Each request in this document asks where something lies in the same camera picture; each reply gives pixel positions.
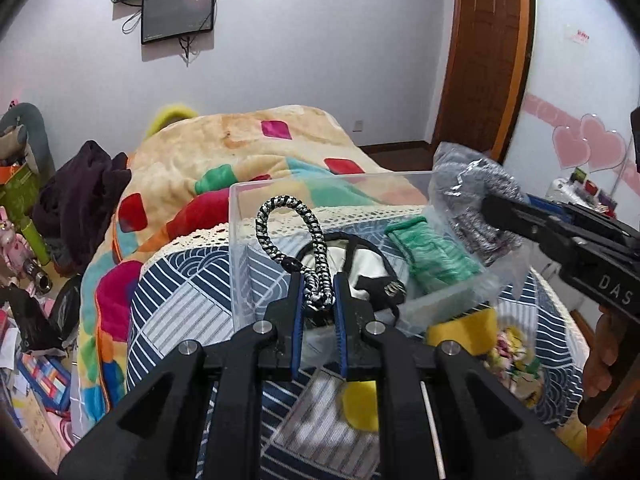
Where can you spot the green knit sock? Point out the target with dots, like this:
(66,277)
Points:
(435,261)

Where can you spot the small black wall monitor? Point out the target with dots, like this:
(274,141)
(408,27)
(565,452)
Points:
(167,19)

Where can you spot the green storage box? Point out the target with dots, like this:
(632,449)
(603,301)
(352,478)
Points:
(19,191)

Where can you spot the floral fabric scrunchie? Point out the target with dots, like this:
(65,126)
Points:
(516,366)

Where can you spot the orange sleeve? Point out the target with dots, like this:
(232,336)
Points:
(585,441)

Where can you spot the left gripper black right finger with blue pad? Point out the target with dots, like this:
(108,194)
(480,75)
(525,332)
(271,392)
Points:
(441,414)

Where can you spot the colourful plush blanket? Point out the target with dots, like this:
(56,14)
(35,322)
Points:
(180,183)

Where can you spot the yellow headboard cushion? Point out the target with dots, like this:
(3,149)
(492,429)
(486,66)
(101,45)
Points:
(168,115)

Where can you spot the clear plastic storage box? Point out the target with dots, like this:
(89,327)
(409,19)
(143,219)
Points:
(354,212)

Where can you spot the yellow sponge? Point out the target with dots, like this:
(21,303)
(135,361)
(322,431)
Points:
(477,332)
(360,406)

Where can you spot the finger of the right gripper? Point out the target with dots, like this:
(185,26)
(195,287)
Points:
(508,215)

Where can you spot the grey knit item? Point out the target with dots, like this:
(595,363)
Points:
(460,181)

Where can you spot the green bottle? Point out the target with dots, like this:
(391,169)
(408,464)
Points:
(35,241)

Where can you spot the pink rabbit toy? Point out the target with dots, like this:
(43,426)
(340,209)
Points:
(14,249)

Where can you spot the brown wooden door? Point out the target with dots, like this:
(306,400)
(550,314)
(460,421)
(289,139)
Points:
(491,45)

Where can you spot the white appliance with stickers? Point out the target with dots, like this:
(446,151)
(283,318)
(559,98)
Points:
(578,189)

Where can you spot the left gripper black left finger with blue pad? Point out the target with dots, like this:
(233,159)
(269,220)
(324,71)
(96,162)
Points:
(198,414)

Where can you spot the yellow sponge under gripper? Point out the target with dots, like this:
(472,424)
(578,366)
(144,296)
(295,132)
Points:
(360,406)

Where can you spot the person right hand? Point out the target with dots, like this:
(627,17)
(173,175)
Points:
(596,375)

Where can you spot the white sliding wardrobe door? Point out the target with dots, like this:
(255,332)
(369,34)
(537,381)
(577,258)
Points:
(582,85)

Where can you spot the grey plush pillow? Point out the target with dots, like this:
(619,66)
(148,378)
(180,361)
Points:
(24,137)

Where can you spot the dark purple clothes pile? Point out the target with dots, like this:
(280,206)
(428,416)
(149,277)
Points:
(75,207)

